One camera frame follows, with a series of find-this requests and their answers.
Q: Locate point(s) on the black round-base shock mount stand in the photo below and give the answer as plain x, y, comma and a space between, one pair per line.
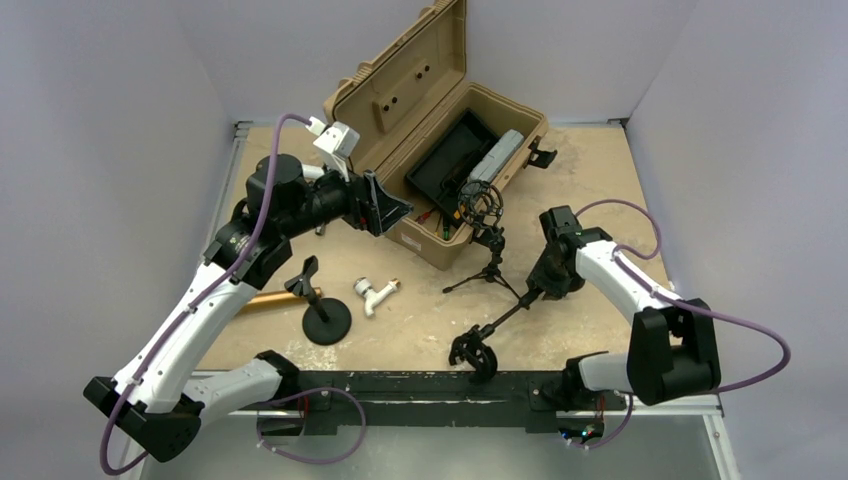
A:
470, 346

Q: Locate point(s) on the white mesh-head microphone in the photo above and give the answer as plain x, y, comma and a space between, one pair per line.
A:
311, 172

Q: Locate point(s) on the grey plastic bit box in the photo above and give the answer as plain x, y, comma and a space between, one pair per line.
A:
497, 157

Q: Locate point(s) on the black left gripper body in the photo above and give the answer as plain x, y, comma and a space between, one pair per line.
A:
336, 198

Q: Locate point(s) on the yellow handle screwdriver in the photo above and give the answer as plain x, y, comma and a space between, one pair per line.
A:
462, 213

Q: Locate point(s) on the white plastic faucet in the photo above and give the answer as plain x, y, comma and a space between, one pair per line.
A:
372, 298

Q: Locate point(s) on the gold microphone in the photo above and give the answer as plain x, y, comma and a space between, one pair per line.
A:
271, 300

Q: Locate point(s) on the black tool tray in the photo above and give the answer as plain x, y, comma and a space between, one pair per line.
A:
440, 173

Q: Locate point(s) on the red handle tool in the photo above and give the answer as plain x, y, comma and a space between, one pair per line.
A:
424, 217

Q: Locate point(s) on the black round-base clip stand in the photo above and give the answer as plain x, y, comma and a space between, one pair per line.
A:
326, 320

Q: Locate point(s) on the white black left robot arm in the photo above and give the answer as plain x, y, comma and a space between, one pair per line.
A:
154, 399

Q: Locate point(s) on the tan plastic tool case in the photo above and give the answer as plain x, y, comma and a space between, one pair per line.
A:
405, 99

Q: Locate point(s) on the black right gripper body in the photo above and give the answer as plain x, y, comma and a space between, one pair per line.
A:
550, 276

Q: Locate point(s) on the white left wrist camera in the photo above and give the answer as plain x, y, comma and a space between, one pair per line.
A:
335, 144

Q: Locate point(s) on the black mounting base plate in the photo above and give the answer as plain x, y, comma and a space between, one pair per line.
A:
533, 401

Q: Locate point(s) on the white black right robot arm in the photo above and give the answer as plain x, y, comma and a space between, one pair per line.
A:
672, 350

